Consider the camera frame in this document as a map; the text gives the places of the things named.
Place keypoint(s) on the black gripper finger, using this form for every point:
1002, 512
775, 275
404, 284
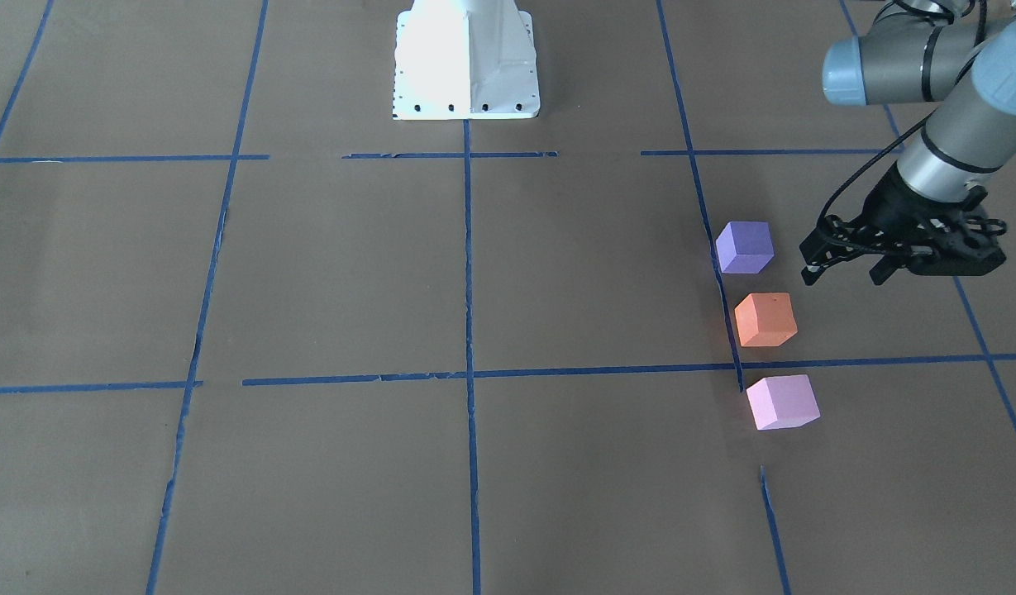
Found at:
819, 255
886, 267

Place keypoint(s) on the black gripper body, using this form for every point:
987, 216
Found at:
893, 204

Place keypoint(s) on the pink foam cube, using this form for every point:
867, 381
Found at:
782, 402

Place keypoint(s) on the purple foam cube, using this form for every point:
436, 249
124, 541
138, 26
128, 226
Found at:
744, 247

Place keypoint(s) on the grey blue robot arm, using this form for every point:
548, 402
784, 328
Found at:
948, 54

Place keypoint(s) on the orange foam cube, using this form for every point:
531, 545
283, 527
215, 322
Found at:
765, 320

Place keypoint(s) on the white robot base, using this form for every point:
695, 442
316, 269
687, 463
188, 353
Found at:
465, 60

